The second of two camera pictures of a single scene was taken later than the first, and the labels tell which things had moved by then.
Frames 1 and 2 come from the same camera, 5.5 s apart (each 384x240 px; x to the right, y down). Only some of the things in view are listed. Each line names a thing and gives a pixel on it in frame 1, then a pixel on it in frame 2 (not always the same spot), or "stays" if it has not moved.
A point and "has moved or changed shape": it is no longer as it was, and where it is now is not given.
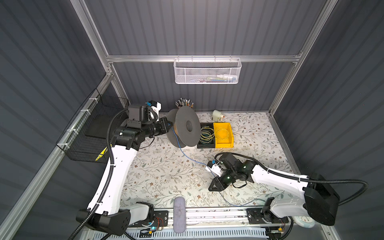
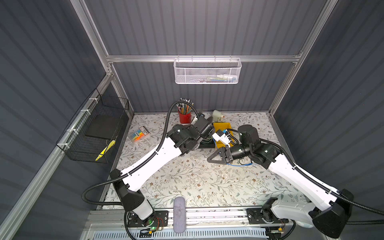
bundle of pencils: (182, 102) stays
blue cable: (209, 167) has moved or changed shape
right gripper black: (218, 184) to (224, 153)
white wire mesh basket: (207, 71) stays
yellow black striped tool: (102, 153) stays
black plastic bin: (207, 139) stays
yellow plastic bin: (224, 136) stays
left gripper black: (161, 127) to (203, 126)
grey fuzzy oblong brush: (179, 215) stays
